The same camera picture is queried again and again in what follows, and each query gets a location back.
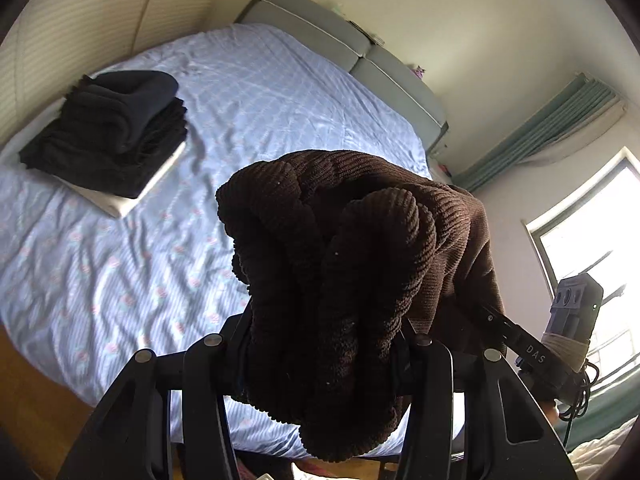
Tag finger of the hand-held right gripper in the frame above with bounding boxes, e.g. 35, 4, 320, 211
472, 302, 526, 350

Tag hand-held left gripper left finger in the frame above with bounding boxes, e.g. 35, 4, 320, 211
55, 305, 256, 480

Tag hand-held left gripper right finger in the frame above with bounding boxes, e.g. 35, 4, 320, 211
395, 317, 578, 480

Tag brown pants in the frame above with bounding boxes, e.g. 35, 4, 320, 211
215, 149, 508, 463

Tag window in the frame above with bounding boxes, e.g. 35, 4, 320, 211
522, 147, 640, 396

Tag folded white cloth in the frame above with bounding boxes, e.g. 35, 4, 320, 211
55, 140, 187, 219

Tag teal curtain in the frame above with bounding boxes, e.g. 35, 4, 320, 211
452, 72, 626, 193

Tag bed with blue sheet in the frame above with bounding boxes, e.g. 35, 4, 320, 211
0, 22, 431, 461

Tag folded dark clothes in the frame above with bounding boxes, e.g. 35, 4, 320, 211
19, 70, 189, 200

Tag grey padded headboard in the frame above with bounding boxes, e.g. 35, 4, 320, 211
234, 0, 449, 153

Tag cream wardrobe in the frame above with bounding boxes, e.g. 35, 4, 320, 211
0, 0, 241, 146

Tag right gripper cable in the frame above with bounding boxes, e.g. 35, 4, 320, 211
555, 360, 601, 448

